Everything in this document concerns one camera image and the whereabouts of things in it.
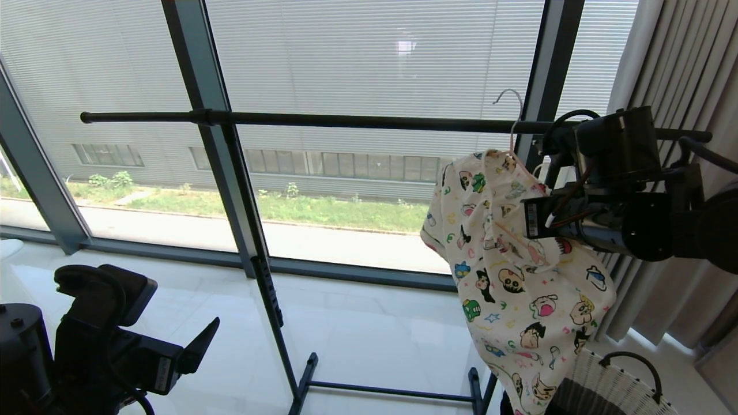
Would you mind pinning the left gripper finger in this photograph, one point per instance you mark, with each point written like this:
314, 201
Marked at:
199, 349

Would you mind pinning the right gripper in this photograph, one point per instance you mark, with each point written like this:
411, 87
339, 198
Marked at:
597, 222

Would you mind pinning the cream printed garment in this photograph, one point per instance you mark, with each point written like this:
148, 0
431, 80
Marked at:
519, 300

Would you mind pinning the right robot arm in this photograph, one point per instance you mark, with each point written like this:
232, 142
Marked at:
622, 144

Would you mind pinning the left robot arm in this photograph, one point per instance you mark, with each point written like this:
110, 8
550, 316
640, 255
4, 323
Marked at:
23, 357

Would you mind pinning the white laundry basket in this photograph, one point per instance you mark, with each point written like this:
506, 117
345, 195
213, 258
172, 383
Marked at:
611, 392

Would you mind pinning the black clothes rack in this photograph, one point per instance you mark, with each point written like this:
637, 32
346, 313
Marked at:
346, 121

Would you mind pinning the beige curtain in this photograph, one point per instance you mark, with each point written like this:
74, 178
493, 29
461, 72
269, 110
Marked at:
692, 57

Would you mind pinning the white round-base stand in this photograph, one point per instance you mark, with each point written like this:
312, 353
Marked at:
8, 249

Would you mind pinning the window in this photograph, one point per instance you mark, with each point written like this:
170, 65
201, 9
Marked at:
375, 57

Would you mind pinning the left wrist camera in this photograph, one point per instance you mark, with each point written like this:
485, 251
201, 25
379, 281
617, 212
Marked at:
144, 363

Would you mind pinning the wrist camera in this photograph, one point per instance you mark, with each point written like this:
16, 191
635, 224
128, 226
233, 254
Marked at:
144, 363
539, 218

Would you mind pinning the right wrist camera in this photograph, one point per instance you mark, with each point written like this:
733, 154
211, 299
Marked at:
539, 218

